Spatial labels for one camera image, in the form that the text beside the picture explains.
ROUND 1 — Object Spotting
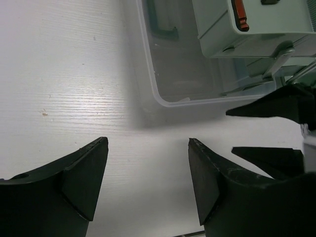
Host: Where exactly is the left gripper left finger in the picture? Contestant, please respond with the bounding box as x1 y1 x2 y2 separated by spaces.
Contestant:
0 137 108 237

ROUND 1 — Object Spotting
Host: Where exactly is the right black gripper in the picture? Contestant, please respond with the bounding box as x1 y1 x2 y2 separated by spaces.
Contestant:
226 83 316 179

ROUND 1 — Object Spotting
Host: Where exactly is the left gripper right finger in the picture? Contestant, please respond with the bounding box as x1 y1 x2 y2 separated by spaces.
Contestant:
188 138 316 237

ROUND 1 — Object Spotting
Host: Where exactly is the green toolbox with clear lid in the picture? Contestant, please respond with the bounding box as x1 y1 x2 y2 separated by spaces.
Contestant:
129 0 316 108

